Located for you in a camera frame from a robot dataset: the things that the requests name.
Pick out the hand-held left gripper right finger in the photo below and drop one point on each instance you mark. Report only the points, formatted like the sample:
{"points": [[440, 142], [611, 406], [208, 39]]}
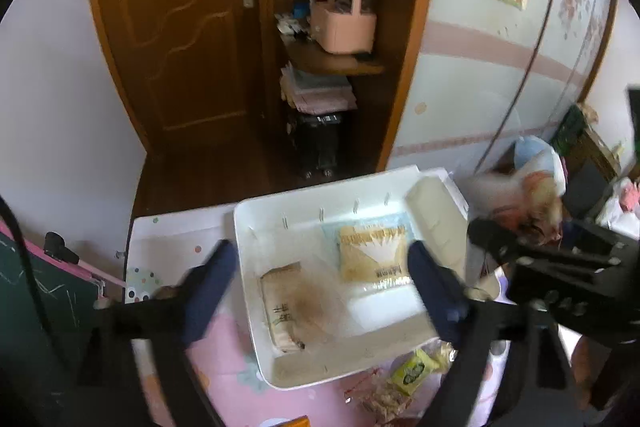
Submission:
{"points": [[435, 292]]}

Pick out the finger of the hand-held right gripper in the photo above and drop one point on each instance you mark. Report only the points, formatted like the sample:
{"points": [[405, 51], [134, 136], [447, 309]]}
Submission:
{"points": [[490, 237]]}

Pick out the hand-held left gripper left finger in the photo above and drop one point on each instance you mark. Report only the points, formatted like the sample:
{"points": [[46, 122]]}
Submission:
{"points": [[210, 292]]}

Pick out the white orange snack bag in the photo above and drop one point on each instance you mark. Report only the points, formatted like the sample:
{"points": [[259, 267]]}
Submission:
{"points": [[495, 194]]}

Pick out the white plastic bin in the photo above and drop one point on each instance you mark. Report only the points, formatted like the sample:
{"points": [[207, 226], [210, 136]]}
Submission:
{"points": [[385, 312]]}

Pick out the person's right hand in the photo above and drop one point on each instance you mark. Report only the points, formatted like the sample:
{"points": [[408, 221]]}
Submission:
{"points": [[585, 369]]}

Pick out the beige long packet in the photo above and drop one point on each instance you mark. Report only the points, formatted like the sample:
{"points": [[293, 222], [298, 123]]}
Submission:
{"points": [[435, 217]]}

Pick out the yellow snack packet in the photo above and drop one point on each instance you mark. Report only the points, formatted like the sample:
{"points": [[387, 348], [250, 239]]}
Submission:
{"points": [[372, 257]]}

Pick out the brown snack packet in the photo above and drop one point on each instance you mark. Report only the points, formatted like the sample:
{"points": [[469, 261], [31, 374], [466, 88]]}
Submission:
{"points": [[290, 307]]}

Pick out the yellow green candy packet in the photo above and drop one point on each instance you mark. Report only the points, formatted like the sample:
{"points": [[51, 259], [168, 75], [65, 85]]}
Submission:
{"points": [[412, 372]]}

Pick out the pink white cloth pile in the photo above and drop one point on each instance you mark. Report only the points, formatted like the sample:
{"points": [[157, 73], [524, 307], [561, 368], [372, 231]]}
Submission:
{"points": [[627, 202]]}

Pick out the blue white bag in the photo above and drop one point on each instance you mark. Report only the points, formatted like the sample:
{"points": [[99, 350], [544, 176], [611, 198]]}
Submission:
{"points": [[532, 152]]}

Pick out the clear wrapped brown snack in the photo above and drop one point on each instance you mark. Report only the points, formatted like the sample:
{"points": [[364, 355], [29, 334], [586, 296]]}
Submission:
{"points": [[385, 399]]}

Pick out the dark wooden cabinet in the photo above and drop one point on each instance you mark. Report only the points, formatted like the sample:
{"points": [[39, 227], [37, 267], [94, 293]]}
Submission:
{"points": [[592, 172]]}

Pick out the orange packet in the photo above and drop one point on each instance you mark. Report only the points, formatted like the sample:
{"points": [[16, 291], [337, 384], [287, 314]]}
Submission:
{"points": [[292, 422]]}

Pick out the pale blue wardrobe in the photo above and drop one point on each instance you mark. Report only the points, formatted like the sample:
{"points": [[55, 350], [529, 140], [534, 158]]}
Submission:
{"points": [[475, 82]]}

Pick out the black clamp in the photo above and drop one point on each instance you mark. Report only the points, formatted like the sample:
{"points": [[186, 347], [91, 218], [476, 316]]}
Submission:
{"points": [[57, 247]]}

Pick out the black wheeled case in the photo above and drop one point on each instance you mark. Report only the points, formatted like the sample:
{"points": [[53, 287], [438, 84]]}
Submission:
{"points": [[317, 142]]}

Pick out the wooden corner shelf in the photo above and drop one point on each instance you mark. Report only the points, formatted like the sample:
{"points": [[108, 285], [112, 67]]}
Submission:
{"points": [[325, 59]]}

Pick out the pink basket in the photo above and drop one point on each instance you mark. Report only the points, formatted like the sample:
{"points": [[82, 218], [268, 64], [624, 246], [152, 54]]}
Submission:
{"points": [[345, 32]]}

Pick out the small shelf items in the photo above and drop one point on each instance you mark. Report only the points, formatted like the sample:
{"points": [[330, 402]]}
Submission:
{"points": [[292, 24]]}

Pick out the brown wooden door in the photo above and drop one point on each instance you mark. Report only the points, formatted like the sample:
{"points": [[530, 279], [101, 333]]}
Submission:
{"points": [[175, 7]]}

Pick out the green chalkboard with pink frame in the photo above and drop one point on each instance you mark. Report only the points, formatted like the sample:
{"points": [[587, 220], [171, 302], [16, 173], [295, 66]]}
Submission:
{"points": [[30, 297]]}

